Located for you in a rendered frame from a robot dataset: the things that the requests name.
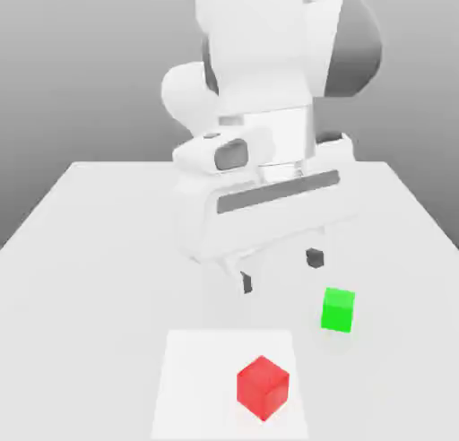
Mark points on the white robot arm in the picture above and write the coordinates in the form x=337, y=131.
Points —
x=265, y=53

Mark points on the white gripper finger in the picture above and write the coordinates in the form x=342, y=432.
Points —
x=315, y=258
x=246, y=282

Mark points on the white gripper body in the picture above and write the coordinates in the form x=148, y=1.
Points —
x=272, y=226

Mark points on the small green cube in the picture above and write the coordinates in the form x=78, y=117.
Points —
x=337, y=310

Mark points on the small red cube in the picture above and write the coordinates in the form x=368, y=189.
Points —
x=263, y=387

